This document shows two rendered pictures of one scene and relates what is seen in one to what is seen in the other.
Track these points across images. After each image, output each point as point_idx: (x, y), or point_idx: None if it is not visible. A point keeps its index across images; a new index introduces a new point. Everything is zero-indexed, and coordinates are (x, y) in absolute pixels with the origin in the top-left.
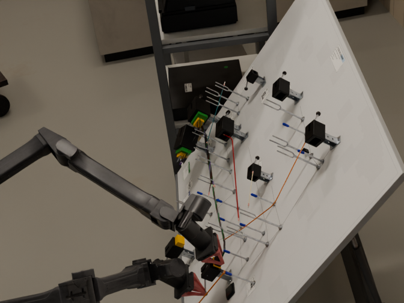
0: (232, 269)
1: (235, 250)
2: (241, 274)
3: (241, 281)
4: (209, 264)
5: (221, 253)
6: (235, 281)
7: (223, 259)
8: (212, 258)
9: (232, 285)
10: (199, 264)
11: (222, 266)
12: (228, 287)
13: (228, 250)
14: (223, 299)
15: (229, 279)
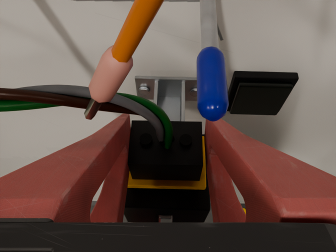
0: (139, 71)
1: (38, 35)
2: (249, 15)
3: (305, 18)
4: (178, 210)
5: (126, 129)
6: (237, 63)
7: (213, 121)
8: (3, 142)
9: (257, 78)
10: (2, 173)
11: (73, 115)
12: (237, 101)
13: (4, 81)
14: (239, 122)
15: (192, 92)
